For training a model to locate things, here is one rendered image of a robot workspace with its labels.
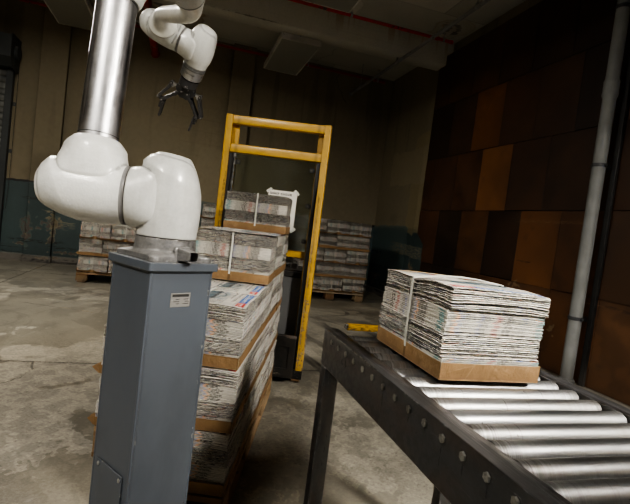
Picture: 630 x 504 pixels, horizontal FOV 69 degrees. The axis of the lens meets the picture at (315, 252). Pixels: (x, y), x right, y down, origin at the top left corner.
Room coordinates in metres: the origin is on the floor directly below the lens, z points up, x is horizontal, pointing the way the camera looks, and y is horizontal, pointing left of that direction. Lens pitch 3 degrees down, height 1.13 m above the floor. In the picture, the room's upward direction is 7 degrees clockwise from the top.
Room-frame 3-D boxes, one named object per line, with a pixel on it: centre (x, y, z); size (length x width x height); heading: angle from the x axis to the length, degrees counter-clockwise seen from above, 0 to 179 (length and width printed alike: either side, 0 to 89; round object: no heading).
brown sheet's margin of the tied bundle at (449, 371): (1.20, -0.44, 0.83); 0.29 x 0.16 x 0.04; 106
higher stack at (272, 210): (2.89, 0.37, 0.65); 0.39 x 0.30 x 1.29; 89
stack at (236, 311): (2.16, 0.39, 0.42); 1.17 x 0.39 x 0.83; 179
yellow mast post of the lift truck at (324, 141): (3.32, 0.03, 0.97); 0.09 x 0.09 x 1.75; 89
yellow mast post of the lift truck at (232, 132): (3.33, 0.69, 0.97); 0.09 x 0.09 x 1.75; 89
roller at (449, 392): (1.10, -0.48, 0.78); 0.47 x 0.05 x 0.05; 107
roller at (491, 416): (0.97, -0.52, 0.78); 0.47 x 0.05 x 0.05; 107
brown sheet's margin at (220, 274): (2.29, 0.39, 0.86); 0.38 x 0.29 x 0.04; 90
